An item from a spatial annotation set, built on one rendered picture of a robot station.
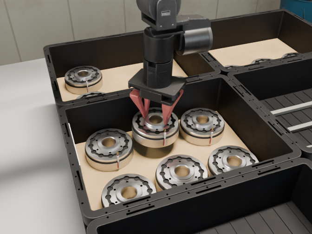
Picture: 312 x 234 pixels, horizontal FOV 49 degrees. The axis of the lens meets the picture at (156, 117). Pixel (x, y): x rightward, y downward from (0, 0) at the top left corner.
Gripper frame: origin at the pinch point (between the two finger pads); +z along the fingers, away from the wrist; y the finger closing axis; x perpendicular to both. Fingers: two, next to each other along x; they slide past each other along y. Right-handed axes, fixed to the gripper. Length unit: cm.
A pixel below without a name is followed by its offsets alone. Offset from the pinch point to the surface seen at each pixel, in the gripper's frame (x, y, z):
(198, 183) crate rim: 15.8, -15.1, -2.6
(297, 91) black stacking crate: -35.6, -26.7, 6.3
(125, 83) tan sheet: -18.7, 18.1, 7.5
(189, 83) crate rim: -11.8, -3.0, -2.8
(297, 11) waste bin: -211, -16, 45
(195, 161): 4.7, -11.1, 4.1
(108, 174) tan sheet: 12.9, 4.5, 7.8
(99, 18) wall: -149, 115, 54
